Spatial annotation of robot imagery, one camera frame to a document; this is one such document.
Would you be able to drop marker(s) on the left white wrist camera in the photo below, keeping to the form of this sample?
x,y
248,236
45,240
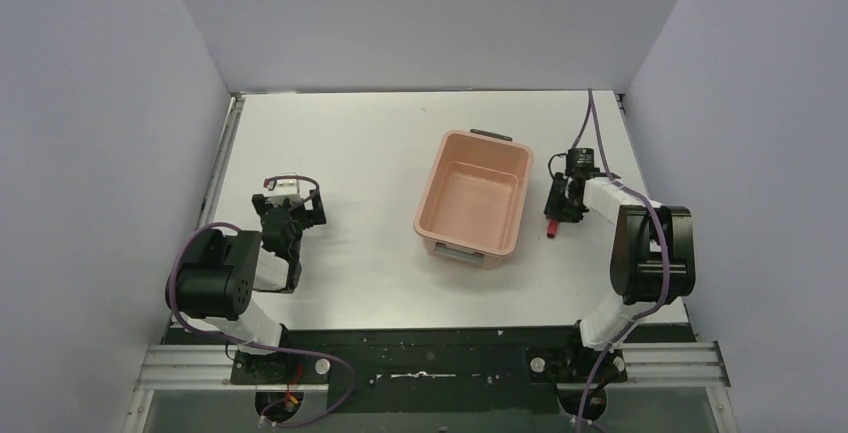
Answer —
x,y
281,190

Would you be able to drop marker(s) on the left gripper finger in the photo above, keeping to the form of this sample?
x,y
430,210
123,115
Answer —
x,y
315,210
259,202

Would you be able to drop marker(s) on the aluminium rail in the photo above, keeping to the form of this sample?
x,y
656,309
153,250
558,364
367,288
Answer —
x,y
210,367
225,145

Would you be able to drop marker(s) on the red handled screwdriver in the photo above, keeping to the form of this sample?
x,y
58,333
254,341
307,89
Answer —
x,y
552,228

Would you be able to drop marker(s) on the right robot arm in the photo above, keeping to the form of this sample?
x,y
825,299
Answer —
x,y
651,265

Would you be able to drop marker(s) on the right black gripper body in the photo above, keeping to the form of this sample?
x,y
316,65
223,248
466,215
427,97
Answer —
x,y
556,211

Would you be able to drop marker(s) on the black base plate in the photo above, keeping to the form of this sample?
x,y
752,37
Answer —
x,y
432,396

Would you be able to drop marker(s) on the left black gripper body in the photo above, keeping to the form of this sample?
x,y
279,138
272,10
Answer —
x,y
308,216

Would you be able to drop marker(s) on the left side aluminium rail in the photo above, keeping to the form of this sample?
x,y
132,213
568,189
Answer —
x,y
225,145

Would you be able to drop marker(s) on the pink plastic bin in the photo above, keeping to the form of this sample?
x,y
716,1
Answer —
x,y
473,202

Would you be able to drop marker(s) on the aluminium front rail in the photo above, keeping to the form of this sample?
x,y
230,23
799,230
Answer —
x,y
210,367

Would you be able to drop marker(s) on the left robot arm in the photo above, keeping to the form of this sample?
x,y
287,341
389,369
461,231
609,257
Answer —
x,y
221,267

